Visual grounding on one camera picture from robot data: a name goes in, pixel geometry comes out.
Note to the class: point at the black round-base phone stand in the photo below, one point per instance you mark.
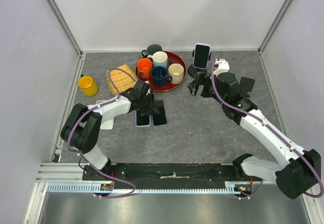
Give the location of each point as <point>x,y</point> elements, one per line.
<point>192,71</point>

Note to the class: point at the light blue cased phone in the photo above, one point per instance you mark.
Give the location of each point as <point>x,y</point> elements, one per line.
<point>142,120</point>

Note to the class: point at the light blue mug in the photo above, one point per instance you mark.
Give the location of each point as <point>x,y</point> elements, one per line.
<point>159,58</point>

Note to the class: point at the black block phone stand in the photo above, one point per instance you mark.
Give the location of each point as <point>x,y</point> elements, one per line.
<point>245,86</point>

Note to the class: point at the red round tray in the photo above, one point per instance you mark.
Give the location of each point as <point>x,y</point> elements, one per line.
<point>172,59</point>

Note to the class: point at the dark grey mug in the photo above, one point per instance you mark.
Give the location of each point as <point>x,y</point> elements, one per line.
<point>151,49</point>

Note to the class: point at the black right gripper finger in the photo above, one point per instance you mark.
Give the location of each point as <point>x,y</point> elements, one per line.
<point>192,86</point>
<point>199,80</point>

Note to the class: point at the woven bamboo tray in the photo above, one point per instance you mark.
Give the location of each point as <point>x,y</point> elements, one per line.
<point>123,78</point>

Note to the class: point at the left aluminium frame post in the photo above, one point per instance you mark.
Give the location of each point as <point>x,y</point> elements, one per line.
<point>64,26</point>

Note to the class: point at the white phone stand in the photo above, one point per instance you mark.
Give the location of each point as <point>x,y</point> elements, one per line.
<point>107,124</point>

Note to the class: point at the lavender cased phone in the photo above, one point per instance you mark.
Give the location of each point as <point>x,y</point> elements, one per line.
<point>201,55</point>

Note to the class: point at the grey slotted cable duct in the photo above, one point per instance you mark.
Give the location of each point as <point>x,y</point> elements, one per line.
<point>107,189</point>

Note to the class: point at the cream dimpled mug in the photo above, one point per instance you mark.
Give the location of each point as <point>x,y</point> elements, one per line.
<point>176,71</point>

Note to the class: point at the right aluminium frame post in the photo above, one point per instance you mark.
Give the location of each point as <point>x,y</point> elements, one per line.
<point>274,25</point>

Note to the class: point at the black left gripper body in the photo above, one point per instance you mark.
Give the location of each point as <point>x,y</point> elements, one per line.
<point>145,107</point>

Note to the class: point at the aluminium frame post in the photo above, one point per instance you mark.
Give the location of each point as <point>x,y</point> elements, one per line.
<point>274,25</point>
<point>64,26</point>

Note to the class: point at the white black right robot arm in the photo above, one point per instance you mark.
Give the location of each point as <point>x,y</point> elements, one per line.
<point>295,170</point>

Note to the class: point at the dark blue mug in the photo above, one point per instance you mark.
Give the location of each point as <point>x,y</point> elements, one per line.
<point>160,76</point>

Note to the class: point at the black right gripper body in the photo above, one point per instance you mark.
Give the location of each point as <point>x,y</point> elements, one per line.
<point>206,79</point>

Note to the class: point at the orange mug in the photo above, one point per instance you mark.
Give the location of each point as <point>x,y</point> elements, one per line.
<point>144,68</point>

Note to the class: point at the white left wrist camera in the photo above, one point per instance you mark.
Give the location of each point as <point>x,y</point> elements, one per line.
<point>147,87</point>

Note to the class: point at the clear cased black phone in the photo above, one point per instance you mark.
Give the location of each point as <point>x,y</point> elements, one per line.
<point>160,118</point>

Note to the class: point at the yellow mug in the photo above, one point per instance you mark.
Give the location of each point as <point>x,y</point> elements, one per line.
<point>87,85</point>

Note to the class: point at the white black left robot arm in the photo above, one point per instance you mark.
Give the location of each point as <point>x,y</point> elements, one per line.
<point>82,127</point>

